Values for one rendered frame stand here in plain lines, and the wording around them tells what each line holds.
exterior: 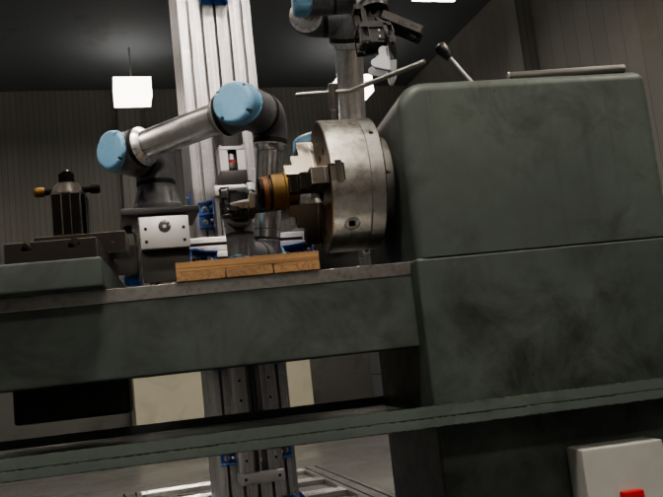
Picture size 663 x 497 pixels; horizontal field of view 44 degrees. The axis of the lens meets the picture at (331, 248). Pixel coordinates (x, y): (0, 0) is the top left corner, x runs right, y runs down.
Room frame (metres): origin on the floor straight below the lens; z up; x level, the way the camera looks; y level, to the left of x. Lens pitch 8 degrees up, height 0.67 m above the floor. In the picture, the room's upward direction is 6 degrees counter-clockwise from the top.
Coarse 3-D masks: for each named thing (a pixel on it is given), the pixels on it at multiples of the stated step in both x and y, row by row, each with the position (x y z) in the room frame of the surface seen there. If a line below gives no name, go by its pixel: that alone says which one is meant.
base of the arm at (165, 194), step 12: (144, 180) 2.35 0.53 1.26; (156, 180) 2.34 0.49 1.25; (168, 180) 2.36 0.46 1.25; (144, 192) 2.34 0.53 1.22; (156, 192) 2.34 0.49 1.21; (168, 192) 2.35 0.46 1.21; (144, 204) 2.33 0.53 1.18; (156, 204) 2.33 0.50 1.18; (168, 204) 2.34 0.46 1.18; (180, 204) 2.38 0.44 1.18
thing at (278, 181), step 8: (272, 176) 1.85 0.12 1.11; (280, 176) 1.85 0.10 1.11; (264, 184) 1.83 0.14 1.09; (272, 184) 1.83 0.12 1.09; (280, 184) 1.83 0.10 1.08; (264, 192) 1.83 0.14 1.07; (272, 192) 1.84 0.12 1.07; (280, 192) 1.84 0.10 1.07; (288, 192) 1.84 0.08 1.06; (264, 200) 1.84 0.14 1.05; (272, 200) 1.85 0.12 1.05; (280, 200) 1.85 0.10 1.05; (288, 200) 1.85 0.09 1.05; (296, 200) 1.87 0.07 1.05; (264, 208) 1.87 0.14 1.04; (272, 208) 1.89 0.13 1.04; (280, 208) 1.87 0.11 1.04; (288, 208) 1.87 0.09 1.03
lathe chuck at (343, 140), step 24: (336, 120) 1.83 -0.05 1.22; (336, 144) 1.76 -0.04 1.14; (360, 144) 1.76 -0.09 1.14; (360, 168) 1.75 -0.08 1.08; (336, 192) 1.75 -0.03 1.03; (360, 192) 1.76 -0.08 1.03; (336, 216) 1.77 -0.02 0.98; (360, 216) 1.78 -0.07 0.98; (336, 240) 1.82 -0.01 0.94; (360, 240) 1.84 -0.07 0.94
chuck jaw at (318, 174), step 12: (312, 168) 1.75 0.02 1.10; (324, 168) 1.76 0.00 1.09; (336, 168) 1.75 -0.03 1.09; (288, 180) 1.83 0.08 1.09; (300, 180) 1.79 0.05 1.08; (312, 180) 1.75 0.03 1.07; (324, 180) 1.76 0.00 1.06; (336, 180) 1.75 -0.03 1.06; (300, 192) 1.84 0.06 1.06; (312, 192) 1.85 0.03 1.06
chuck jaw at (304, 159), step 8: (296, 144) 1.93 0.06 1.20; (304, 144) 1.94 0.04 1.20; (312, 144) 1.95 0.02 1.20; (296, 152) 1.95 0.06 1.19; (304, 152) 1.92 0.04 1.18; (312, 152) 1.93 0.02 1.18; (296, 160) 1.91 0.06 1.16; (304, 160) 1.91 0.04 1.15; (312, 160) 1.91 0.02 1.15; (288, 168) 1.89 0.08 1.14; (296, 168) 1.89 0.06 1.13; (304, 168) 1.90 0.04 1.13; (288, 176) 1.88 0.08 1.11
